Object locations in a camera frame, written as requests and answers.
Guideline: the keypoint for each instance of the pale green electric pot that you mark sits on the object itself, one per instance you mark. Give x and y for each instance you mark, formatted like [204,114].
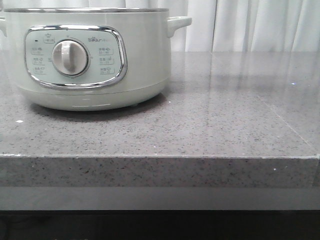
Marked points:
[90,58]

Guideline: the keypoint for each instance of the white curtain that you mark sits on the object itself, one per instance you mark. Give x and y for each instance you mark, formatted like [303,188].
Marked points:
[223,25]

